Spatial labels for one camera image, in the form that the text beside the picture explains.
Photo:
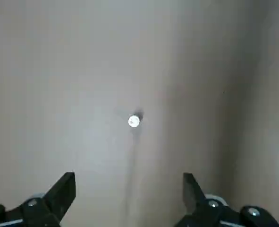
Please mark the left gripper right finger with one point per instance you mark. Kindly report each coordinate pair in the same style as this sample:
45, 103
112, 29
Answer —
196, 198

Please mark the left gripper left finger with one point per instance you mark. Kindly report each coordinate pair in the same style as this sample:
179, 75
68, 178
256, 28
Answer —
56, 196

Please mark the white vitamin bottle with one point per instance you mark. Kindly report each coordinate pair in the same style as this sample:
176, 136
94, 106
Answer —
133, 121

